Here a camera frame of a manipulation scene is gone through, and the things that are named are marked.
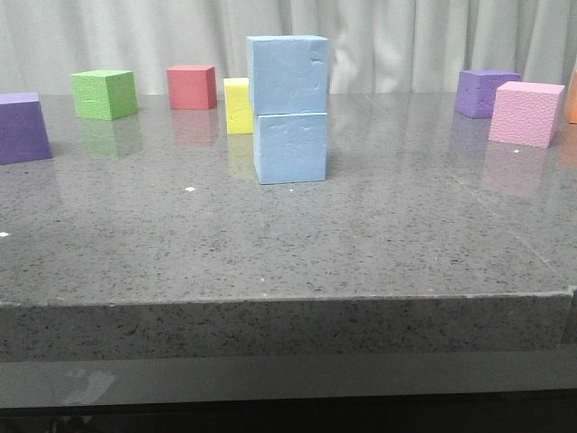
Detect light blue smooth foam cube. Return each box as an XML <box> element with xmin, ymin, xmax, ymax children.
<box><xmin>253</xmin><ymin>113</ymin><xmax>328</xmax><ymax>184</ymax></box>

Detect light blue textured foam cube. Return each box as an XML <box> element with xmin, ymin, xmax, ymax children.
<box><xmin>246</xmin><ymin>35</ymin><xmax>328</xmax><ymax>115</ymax></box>

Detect yellow foam cube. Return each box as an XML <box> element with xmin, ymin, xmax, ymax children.
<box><xmin>224</xmin><ymin>78</ymin><xmax>253</xmax><ymax>134</ymax></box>

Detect red foam cube left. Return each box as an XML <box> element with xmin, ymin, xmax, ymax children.
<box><xmin>166</xmin><ymin>65</ymin><xmax>217</xmax><ymax>110</ymax></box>

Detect white curtain backdrop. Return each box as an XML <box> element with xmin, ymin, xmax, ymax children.
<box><xmin>1</xmin><ymin>1</ymin><xmax>576</xmax><ymax>95</ymax></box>

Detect purple foam cube right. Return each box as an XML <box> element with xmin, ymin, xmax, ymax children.
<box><xmin>454</xmin><ymin>69</ymin><xmax>522</xmax><ymax>118</ymax></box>

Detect purple foam cube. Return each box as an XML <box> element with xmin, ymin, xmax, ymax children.
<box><xmin>0</xmin><ymin>92</ymin><xmax>52</xmax><ymax>165</ymax></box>
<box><xmin>454</xmin><ymin>69</ymin><xmax>522</xmax><ymax>118</ymax></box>

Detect green foam cube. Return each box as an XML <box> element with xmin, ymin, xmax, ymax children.
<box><xmin>70</xmin><ymin>69</ymin><xmax>138</xmax><ymax>120</ymax></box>

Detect pink foam cube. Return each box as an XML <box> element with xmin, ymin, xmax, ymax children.
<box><xmin>489</xmin><ymin>81</ymin><xmax>565</xmax><ymax>148</ymax></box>

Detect purple foam cube left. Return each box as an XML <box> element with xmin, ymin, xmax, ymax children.
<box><xmin>0</xmin><ymin>92</ymin><xmax>52</xmax><ymax>165</ymax></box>

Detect orange foam cube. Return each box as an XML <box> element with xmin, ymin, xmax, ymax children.
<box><xmin>564</xmin><ymin>69</ymin><xmax>577</xmax><ymax>124</ymax></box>

